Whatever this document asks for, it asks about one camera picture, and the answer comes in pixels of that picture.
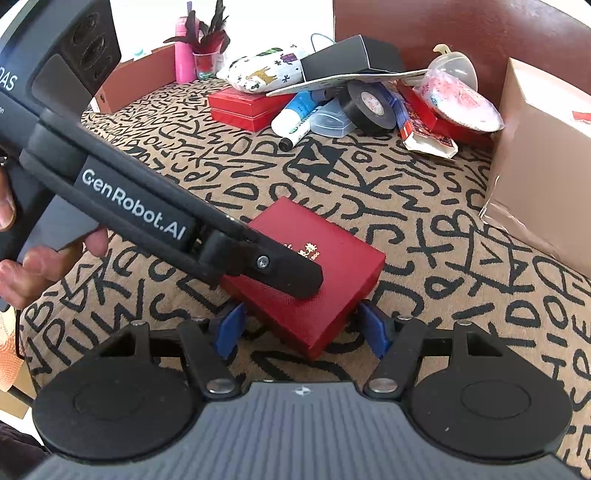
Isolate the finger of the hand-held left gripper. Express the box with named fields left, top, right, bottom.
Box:
left=193, top=217, right=324, bottom=299

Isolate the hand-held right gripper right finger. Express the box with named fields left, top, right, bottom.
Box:
left=359, top=300, right=504, bottom=400

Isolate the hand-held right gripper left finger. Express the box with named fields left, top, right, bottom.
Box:
left=97, top=302, right=247, bottom=400

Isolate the red textured gift box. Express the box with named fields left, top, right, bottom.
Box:
left=221, top=198, right=387, bottom=361

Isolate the white printed fabric pouch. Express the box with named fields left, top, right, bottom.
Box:
left=216, top=44, right=311, bottom=95

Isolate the black charger box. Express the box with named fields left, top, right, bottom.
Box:
left=301, top=34, right=419, bottom=88

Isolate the tan cardboard box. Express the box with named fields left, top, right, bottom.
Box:
left=479, top=56, right=591, bottom=278

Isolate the person's left hand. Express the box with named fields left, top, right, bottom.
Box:
left=0, top=164, right=110, bottom=311

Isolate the brown open cardboard box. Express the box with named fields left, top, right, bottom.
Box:
left=90, top=44, right=179, bottom=114

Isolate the tan blanket with black letters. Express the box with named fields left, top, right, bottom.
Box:
left=18, top=78, right=591, bottom=480

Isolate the pink bottle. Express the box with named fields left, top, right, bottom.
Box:
left=163, top=14, right=197, bottom=85

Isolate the glass with dark red plant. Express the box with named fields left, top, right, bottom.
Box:
left=182, top=0, right=232, bottom=80

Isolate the blue and white marker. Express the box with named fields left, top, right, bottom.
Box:
left=277, top=91, right=331, bottom=152

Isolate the clear plastic case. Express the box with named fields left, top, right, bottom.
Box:
left=308, top=99, right=359, bottom=138

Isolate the glossy red flat box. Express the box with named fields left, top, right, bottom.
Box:
left=207, top=88, right=296, bottom=133

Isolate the black tape roll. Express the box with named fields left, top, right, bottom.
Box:
left=346, top=80, right=400, bottom=137

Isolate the patterned flat card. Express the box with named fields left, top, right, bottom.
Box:
left=267, top=69, right=430, bottom=98

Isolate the red and blue printed packet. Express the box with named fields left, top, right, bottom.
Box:
left=383, top=83, right=459, bottom=160

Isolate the red box with dark trim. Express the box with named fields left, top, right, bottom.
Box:
left=401, top=85, right=493, bottom=148

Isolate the dark wooden headboard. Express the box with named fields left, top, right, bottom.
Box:
left=332, top=0, right=591, bottom=108

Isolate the blue cord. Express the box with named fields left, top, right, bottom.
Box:
left=309, top=32, right=336, bottom=54

